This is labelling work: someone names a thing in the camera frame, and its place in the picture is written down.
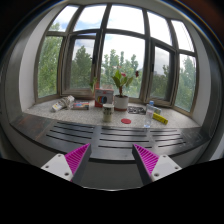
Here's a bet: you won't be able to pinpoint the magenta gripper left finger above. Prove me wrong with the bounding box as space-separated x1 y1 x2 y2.
42 143 92 184

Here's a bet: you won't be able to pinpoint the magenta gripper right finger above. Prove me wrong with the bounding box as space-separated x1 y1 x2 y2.
132 144 181 185

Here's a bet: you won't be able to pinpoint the clear plastic water bottle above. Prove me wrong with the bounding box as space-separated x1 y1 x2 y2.
144 101 154 128

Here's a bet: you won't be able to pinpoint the dark slatted radiator cover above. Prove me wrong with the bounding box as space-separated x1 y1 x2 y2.
11 113 209 163

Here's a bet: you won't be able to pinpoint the yellow rectangular box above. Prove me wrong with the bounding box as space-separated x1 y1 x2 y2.
153 113 168 125

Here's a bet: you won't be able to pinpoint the red round coaster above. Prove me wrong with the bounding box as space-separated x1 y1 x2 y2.
121 118 131 124

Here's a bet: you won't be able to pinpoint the small green box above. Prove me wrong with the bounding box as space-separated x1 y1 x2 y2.
154 107 162 115

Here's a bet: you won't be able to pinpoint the dark patterned tray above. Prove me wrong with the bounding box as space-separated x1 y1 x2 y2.
127 106 146 115

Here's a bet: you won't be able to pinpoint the flat colourful packet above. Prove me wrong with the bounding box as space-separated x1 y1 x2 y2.
71 102 89 110

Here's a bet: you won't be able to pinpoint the crumpled white packaging bag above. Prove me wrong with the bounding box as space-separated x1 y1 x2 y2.
52 95 75 112

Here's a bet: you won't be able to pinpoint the patterned paper cup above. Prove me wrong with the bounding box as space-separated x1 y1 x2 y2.
103 104 114 122

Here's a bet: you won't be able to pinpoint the potted green plant white pot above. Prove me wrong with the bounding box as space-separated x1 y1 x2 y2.
112 69 134 111

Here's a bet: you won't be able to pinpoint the red colourful box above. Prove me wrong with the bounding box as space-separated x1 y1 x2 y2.
95 89 114 107

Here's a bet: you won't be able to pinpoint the bay window frame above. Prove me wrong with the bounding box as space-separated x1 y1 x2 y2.
34 2 198 114

